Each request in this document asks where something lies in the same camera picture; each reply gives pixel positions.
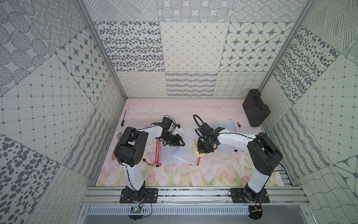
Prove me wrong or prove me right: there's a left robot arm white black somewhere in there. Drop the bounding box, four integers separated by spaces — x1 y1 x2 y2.
113 124 185 202

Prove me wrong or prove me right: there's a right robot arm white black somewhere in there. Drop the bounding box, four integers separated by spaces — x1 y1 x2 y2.
195 123 283 203

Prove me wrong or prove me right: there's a black red screwdriver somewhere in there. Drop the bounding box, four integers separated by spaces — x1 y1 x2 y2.
121 109 127 127

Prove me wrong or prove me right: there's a black plastic case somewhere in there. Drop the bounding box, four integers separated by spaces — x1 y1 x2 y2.
242 89 270 127

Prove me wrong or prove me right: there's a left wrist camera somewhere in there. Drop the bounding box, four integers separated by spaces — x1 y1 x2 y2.
161 115 181 133

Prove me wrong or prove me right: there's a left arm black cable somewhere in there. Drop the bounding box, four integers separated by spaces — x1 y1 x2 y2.
163 114 180 132

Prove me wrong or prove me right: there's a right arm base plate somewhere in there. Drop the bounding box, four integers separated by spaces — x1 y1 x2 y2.
228 184 270 203

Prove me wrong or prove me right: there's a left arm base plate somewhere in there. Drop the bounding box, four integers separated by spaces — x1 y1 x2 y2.
120 183 158 203

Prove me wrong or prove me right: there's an aluminium mounting rail frame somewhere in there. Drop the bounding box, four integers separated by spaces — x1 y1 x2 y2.
79 186 310 217

